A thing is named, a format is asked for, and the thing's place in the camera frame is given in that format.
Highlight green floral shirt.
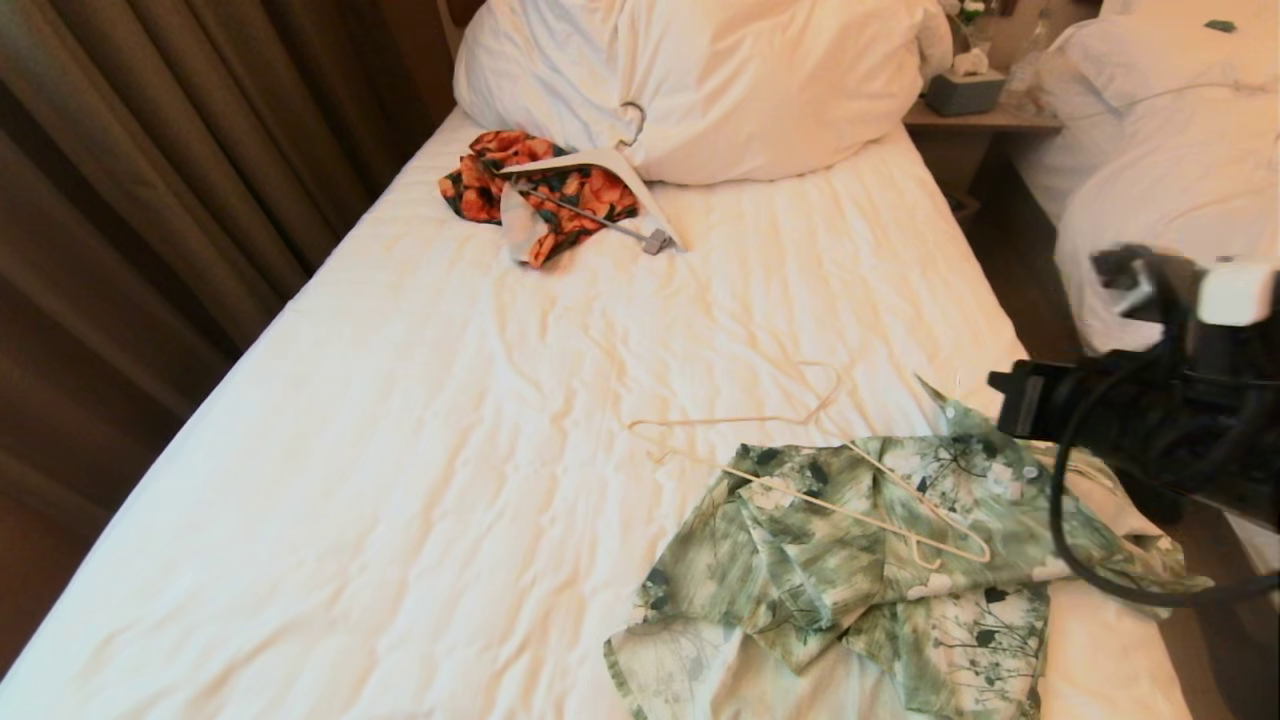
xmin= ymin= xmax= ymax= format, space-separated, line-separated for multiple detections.
xmin=600 ymin=375 xmax=1216 ymax=720

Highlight white wire hanger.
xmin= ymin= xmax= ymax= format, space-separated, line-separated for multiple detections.
xmin=628 ymin=360 xmax=993 ymax=571

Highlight white clip hanger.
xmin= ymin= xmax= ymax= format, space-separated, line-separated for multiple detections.
xmin=497 ymin=100 xmax=689 ymax=257

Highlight white bed mattress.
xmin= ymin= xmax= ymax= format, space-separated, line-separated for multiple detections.
xmin=1230 ymin=510 xmax=1280 ymax=601

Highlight wooden nightstand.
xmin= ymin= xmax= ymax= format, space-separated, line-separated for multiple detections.
xmin=903 ymin=97 xmax=1063 ymax=201

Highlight white duvet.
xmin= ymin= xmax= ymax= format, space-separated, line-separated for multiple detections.
xmin=1010 ymin=0 xmax=1280 ymax=356

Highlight grey tissue box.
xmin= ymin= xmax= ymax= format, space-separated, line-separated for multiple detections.
xmin=925 ymin=45 xmax=1007 ymax=116

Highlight clear plastic bottle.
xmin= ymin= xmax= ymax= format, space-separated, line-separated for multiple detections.
xmin=1005 ymin=8 xmax=1051 ymax=93

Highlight white flowers in vase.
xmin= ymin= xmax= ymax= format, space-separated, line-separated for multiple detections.
xmin=938 ymin=0 xmax=991 ymax=51

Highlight large white pillow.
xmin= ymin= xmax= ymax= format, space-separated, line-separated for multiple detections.
xmin=453 ymin=0 xmax=951 ymax=186

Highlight orange floral garment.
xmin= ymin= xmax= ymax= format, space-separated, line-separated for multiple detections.
xmin=438 ymin=130 xmax=641 ymax=269

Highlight wooden headboard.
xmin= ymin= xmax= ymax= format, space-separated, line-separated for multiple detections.
xmin=436 ymin=0 xmax=493 ymax=61

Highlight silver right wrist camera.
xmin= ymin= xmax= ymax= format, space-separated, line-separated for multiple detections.
xmin=1090 ymin=245 xmax=1171 ymax=316

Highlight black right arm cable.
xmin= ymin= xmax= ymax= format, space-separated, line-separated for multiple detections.
xmin=1048 ymin=350 xmax=1280 ymax=609

